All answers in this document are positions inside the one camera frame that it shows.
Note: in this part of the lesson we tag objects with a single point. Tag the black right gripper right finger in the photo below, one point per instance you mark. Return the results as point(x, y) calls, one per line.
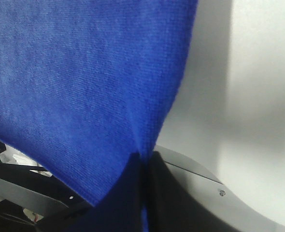
point(170, 208)

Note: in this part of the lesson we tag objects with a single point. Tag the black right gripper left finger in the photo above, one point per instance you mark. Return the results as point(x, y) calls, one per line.
point(119, 211)

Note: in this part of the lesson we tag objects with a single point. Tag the blue microfiber towel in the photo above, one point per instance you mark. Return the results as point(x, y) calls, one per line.
point(86, 83)

